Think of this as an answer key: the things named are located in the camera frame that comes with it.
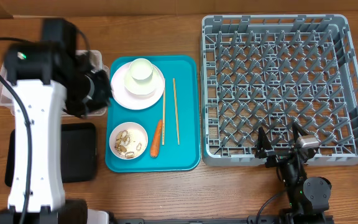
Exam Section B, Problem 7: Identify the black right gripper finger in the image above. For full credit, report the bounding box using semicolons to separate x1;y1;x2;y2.
256;126;272;152
292;122;308;148

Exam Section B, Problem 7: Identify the white cup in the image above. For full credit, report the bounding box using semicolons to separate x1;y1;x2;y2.
124;58;160;95

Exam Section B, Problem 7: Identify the pink bowl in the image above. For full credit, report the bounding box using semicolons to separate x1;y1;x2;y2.
109;122;148;160

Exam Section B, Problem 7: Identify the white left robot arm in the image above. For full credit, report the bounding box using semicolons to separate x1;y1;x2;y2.
0;18;112;223

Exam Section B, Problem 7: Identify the grey dishwasher rack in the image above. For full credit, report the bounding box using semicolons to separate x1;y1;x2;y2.
200;14;358;166

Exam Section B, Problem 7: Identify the clear plastic waste bin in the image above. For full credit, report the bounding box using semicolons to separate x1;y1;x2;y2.
0;50;110;116

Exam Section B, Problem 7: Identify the pink plate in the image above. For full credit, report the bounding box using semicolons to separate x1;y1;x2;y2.
111;62;165;110

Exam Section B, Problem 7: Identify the teal serving tray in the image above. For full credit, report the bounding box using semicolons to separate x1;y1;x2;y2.
105;55;201;172

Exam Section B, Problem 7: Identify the black plastic tray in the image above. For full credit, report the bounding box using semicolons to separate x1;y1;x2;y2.
4;122;98;188

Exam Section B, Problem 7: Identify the left wooden chopstick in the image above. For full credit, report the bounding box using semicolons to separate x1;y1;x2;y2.
162;79;166;145

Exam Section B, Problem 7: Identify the wooden chopstick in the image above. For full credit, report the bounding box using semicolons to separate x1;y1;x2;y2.
173;78;180;145
162;79;166;145

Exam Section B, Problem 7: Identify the right wooden chopstick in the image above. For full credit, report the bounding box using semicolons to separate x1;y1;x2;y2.
173;78;180;145

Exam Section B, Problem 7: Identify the orange carrot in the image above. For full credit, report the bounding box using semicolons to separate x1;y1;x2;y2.
150;120;163;158

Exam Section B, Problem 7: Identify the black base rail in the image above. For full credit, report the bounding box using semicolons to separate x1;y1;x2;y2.
110;215;334;224

